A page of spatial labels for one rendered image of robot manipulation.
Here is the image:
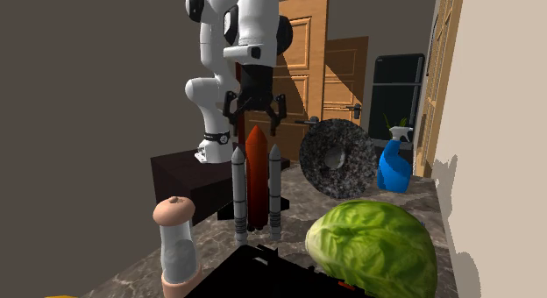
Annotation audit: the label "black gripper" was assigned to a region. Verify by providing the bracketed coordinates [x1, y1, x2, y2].
[222, 64, 288, 137]

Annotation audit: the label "orange and grey toy rocket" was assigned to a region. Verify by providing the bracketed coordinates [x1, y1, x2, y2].
[231, 124, 284, 247]

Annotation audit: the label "light wooden panel door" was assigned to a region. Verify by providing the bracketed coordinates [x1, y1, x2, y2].
[242, 0, 330, 162]

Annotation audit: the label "dark wooden panel door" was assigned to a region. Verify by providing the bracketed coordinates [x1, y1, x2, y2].
[321, 35, 370, 128]

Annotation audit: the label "dark robot stand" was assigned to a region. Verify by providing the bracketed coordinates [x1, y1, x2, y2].
[150, 144, 292, 226]

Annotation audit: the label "speckled grey stone disc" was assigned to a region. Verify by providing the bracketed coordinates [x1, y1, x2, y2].
[298, 118, 380, 201]

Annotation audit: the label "green plant leaves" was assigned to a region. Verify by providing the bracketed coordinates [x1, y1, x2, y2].
[382, 112, 408, 130]

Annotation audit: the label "black refrigerator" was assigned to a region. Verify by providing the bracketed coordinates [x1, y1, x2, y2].
[367, 53, 427, 153]

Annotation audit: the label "blue spray bottle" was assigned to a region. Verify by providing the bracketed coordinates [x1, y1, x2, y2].
[376, 125, 416, 195]

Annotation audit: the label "tan and clear pepper mill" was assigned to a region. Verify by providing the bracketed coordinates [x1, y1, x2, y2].
[153, 195, 203, 298]

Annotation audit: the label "black angular box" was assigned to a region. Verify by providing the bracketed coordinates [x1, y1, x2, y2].
[183, 243, 378, 298]

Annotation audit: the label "green lettuce head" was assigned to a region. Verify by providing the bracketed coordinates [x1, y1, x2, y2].
[304, 199, 439, 298]

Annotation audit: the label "tall wooden door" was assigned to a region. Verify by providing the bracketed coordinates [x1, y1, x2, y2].
[415, 0, 466, 179]

